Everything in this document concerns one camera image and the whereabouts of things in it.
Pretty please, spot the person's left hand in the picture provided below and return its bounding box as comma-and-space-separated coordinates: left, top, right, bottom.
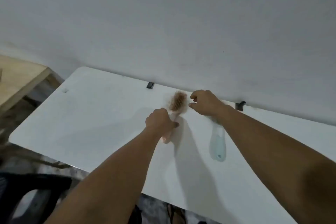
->
145, 107, 180, 140

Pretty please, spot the person's right hand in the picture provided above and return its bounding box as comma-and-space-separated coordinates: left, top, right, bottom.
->
188, 89, 228, 122

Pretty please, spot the pink hairbrush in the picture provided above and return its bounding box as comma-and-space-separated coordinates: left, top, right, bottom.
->
160, 90, 188, 145

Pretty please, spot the light blue hairbrush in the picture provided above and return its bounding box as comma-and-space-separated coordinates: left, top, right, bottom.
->
209, 115, 227, 163

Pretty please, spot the person's right forearm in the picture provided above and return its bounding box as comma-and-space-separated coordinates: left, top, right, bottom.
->
215, 104, 336, 224

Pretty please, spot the person's left forearm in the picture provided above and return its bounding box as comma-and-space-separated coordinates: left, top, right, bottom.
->
44, 128, 166, 224

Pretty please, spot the white folding table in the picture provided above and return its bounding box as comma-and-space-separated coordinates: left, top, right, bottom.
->
8, 66, 336, 224

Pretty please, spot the black plastic stool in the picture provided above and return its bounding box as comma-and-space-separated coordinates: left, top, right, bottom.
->
0, 173, 73, 224

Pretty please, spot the light wooden table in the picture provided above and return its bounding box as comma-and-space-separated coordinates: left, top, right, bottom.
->
0, 55, 65, 113

